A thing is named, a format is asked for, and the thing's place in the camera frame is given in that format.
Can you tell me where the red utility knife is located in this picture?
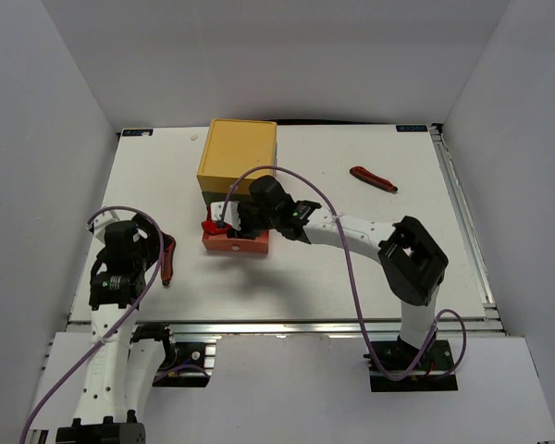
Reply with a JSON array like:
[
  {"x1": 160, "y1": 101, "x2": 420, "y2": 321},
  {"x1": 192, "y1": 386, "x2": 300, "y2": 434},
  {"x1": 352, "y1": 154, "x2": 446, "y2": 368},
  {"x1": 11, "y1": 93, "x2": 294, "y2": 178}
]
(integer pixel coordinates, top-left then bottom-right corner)
[
  {"x1": 160, "y1": 235, "x2": 177, "y2": 288},
  {"x1": 201, "y1": 219, "x2": 232, "y2": 236},
  {"x1": 349, "y1": 166, "x2": 399, "y2": 193}
]

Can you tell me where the red bottom drawer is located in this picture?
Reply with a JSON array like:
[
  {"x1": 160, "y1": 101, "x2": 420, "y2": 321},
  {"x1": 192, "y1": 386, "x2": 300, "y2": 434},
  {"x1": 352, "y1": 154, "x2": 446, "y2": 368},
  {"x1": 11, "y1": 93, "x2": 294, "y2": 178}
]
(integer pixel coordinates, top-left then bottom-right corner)
[{"x1": 202, "y1": 206, "x2": 270, "y2": 254}]

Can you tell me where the yellow top drawer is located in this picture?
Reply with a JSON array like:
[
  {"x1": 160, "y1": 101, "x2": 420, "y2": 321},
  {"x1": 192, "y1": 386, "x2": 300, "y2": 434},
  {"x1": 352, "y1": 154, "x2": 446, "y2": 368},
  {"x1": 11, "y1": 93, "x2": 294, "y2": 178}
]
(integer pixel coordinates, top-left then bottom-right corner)
[{"x1": 197, "y1": 171, "x2": 273, "y2": 194}]

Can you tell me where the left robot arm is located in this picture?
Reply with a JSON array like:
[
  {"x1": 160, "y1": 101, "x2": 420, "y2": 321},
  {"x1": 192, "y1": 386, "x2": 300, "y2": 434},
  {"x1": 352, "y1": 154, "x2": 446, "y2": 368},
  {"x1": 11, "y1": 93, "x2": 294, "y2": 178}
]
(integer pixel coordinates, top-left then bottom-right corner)
[{"x1": 55, "y1": 215, "x2": 177, "y2": 443}]

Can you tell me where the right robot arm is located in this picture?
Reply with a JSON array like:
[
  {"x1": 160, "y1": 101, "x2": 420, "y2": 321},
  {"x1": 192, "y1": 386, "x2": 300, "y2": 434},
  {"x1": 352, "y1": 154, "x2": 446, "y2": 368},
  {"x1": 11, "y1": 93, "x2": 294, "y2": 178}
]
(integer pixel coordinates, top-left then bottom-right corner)
[{"x1": 211, "y1": 175, "x2": 449, "y2": 369}]

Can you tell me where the yellow drawer cabinet shell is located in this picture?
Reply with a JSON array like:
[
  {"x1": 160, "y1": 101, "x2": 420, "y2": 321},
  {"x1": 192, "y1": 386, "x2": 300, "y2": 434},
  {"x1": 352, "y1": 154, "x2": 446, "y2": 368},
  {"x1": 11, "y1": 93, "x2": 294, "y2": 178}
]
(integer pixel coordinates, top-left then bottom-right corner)
[{"x1": 197, "y1": 118, "x2": 278, "y2": 177}]

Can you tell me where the left blue table sticker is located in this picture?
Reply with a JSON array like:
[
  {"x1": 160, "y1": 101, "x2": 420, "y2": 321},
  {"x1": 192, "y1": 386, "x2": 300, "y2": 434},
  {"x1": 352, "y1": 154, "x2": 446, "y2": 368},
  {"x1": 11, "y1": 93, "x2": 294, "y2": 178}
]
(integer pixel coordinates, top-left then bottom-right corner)
[{"x1": 121, "y1": 129, "x2": 154, "y2": 137}]

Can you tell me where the blue table sticker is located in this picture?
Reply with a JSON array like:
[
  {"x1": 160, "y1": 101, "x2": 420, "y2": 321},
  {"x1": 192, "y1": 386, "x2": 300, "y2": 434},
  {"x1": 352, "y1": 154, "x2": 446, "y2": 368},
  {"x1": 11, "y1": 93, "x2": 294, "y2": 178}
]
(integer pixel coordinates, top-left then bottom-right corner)
[
  {"x1": 395, "y1": 125, "x2": 429, "y2": 133},
  {"x1": 121, "y1": 129, "x2": 154, "y2": 137}
]

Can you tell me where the right blue table sticker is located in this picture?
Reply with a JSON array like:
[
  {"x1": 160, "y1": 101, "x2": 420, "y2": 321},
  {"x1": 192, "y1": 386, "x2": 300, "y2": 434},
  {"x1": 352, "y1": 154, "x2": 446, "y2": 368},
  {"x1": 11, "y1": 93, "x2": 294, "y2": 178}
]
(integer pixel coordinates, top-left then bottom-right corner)
[{"x1": 395, "y1": 125, "x2": 429, "y2": 133}]

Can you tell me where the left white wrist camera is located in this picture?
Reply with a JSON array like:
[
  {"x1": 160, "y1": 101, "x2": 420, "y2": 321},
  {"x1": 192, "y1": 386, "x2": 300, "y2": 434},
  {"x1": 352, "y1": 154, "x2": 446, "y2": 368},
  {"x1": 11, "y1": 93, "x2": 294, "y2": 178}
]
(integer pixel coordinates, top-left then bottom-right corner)
[{"x1": 86, "y1": 210, "x2": 119, "y2": 244}]

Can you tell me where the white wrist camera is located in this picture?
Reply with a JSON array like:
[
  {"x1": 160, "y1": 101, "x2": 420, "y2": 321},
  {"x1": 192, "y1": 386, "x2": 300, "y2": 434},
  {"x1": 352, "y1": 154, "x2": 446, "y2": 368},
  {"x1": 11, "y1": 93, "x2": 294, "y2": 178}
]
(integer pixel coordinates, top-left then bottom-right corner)
[
  {"x1": 86, "y1": 210, "x2": 119, "y2": 244},
  {"x1": 210, "y1": 201, "x2": 241, "y2": 231}
]

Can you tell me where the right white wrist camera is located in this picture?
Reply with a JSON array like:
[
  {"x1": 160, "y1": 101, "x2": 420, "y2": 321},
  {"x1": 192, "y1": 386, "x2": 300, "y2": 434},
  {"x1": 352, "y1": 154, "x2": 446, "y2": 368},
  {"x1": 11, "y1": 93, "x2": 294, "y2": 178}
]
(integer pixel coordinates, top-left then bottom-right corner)
[{"x1": 210, "y1": 201, "x2": 241, "y2": 231}]

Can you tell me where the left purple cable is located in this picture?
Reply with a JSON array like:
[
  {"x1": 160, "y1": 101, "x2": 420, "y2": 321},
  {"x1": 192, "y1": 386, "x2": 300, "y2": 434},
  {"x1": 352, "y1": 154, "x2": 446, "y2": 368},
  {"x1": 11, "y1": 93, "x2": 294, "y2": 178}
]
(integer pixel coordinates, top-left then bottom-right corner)
[{"x1": 18, "y1": 206, "x2": 209, "y2": 444}]

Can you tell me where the aluminium front rail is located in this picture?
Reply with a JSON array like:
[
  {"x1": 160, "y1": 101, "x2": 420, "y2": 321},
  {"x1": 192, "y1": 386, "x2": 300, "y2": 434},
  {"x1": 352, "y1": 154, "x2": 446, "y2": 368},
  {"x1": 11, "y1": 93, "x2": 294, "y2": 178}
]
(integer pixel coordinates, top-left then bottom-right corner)
[{"x1": 67, "y1": 316, "x2": 505, "y2": 341}]

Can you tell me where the aluminium rail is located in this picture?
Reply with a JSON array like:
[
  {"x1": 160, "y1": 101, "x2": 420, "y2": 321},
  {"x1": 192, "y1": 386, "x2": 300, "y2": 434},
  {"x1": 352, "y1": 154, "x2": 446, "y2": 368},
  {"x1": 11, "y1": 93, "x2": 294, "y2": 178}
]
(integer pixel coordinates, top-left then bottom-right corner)
[
  {"x1": 67, "y1": 316, "x2": 505, "y2": 341},
  {"x1": 429, "y1": 123, "x2": 509, "y2": 337}
]

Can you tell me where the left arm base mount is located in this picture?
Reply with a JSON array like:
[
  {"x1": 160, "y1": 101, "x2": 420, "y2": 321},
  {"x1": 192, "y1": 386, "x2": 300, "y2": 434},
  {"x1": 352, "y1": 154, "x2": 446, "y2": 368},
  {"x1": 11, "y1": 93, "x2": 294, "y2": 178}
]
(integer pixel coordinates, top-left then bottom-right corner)
[{"x1": 131, "y1": 323, "x2": 211, "y2": 388}]

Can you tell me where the aluminium right side rail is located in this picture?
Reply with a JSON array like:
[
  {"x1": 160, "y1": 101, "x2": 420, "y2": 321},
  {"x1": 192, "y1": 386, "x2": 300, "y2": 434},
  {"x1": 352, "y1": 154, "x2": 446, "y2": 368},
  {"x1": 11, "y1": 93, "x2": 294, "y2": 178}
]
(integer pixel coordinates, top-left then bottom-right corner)
[{"x1": 429, "y1": 123, "x2": 509, "y2": 337}]

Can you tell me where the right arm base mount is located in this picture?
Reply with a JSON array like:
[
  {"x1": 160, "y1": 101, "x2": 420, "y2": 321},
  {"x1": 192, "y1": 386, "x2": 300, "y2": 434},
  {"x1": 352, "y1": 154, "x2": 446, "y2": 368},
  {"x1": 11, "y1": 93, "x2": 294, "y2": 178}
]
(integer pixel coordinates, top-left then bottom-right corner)
[{"x1": 360, "y1": 339, "x2": 459, "y2": 393}]

